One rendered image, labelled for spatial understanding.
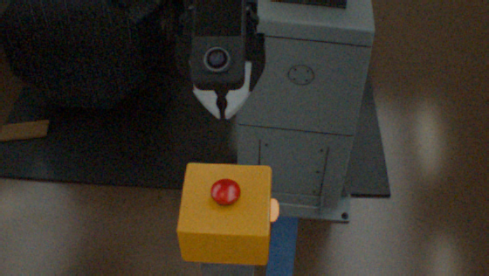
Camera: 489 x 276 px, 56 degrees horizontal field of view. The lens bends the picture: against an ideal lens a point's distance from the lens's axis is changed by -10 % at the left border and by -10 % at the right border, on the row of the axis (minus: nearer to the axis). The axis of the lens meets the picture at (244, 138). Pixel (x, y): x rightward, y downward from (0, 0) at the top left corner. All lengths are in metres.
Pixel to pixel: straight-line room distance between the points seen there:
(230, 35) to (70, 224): 1.70
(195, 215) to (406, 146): 1.75
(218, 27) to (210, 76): 0.04
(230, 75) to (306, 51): 1.07
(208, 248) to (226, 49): 0.33
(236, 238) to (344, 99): 1.00
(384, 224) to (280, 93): 0.73
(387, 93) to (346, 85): 1.03
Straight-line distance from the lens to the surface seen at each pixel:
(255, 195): 0.68
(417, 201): 2.14
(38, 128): 2.45
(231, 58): 0.42
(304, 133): 1.70
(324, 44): 1.46
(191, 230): 0.65
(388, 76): 2.68
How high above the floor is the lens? 1.62
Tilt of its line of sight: 46 degrees down
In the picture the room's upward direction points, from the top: straight up
